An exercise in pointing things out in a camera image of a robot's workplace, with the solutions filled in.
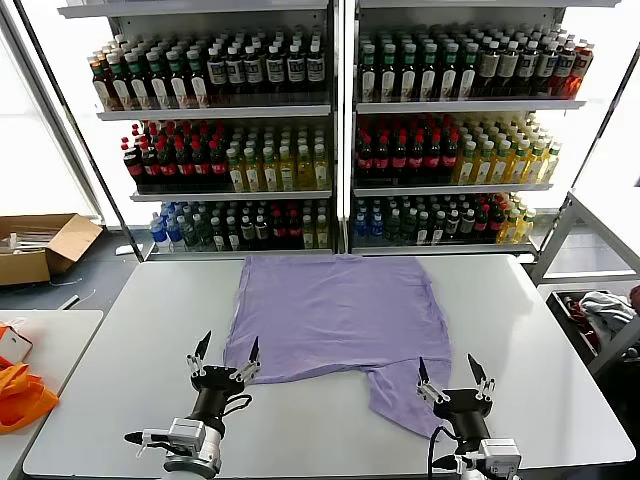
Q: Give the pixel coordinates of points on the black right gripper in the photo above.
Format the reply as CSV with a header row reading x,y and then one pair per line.
x,y
465,405

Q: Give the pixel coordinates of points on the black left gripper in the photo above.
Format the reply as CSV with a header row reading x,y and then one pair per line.
x,y
217,380

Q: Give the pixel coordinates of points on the purple printed T-shirt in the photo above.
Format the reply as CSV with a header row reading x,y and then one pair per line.
x,y
340,320

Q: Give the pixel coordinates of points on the dark bottle pale label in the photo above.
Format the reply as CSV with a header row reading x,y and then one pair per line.
x,y
438,229
232,237
423,230
218,237

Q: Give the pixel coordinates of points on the small dark bottle white cap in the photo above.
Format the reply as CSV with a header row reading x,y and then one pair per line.
x,y
467,222
247,231
262,230
452,224

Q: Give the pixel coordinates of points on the green soda bottle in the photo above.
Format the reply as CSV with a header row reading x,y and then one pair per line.
x,y
409,227
190,235
393,227

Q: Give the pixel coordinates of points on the black storage bin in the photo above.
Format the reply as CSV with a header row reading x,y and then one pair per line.
x,y
565,320

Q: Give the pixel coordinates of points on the blue water bottle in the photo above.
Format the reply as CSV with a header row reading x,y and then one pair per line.
x,y
376,227
361,227
159,232
174,232

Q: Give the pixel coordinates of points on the small cola bottle red cap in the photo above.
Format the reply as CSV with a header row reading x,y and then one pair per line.
x,y
496,220
279,230
294,230
481,220

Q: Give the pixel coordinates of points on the small yellow juice bottle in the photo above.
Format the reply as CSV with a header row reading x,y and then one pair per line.
x,y
510,227
308,235
526,226
322,235

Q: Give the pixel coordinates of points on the dark red garment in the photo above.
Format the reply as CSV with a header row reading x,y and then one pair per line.
x,y
575,307

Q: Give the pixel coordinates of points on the small white floor object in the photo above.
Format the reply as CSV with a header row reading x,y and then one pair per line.
x,y
123,250

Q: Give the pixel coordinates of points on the short grey floor strip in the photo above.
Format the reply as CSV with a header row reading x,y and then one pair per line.
x,y
70,301

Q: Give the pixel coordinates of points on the grey crumpled garment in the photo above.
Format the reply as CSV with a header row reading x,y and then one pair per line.
x,y
605,310

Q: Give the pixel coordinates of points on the yellow juice bottle green label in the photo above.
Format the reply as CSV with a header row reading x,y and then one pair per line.
x,y
237,175
535,166
304,172
253,175
501,167
286,172
518,166
270,174
321,172
550,167
466,167
483,167

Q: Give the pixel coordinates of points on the open cardboard box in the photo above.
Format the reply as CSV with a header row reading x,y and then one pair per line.
x,y
75,235

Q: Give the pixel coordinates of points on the orange fabric bag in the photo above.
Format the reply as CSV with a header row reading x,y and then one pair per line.
x,y
25,400

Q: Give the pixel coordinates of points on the small white orange box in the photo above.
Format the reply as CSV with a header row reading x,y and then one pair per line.
x,y
12,347

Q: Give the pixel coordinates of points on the white foam strips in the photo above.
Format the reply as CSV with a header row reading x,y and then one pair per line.
x,y
30,242

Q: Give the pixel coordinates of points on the grey metal shelf unit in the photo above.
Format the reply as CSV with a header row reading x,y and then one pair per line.
x,y
225,111
450,106

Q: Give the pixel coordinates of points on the dark tea bottle green cap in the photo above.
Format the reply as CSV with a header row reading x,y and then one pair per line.
x,y
448,80
178,86
388,80
468,79
138,87
120,87
408,80
158,87
428,80
198,86
368,80

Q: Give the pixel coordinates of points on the dark bottle blue white label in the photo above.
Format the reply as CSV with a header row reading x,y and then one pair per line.
x,y
547,65
253,71
235,71
528,65
274,70
315,69
295,70
565,65
216,72

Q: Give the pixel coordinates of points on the red tea bottle white cap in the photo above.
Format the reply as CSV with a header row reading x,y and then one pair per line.
x,y
582,67
100,85

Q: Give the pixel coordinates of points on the dark bottle beige label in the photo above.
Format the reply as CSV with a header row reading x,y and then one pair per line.
x,y
491,67
509,66

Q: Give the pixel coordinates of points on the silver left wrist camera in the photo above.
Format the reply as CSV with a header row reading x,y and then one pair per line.
x,y
186,432

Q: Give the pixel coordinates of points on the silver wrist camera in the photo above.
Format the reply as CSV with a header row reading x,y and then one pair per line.
x,y
186,432
500,455

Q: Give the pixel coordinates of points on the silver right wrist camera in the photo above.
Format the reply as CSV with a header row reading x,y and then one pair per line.
x,y
500,455

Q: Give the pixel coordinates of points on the grey metal frame cart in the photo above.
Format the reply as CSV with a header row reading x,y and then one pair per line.
x,y
550,245

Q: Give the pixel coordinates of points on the dark slanted metal post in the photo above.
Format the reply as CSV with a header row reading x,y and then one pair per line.
x,y
80,132

